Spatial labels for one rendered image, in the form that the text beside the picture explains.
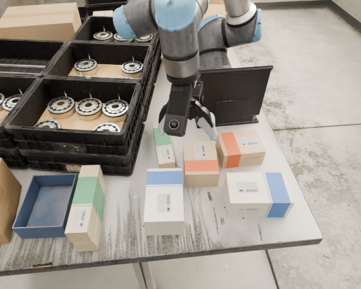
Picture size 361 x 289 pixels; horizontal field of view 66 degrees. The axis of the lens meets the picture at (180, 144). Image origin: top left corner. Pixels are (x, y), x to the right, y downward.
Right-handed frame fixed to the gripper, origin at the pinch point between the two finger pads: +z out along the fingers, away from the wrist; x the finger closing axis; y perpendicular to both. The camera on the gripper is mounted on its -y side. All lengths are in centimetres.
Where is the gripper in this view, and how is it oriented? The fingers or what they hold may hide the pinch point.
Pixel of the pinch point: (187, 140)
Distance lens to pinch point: 73.3
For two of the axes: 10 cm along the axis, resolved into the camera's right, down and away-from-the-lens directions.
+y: 2.2, -7.3, 6.4
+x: -9.7, -1.0, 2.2
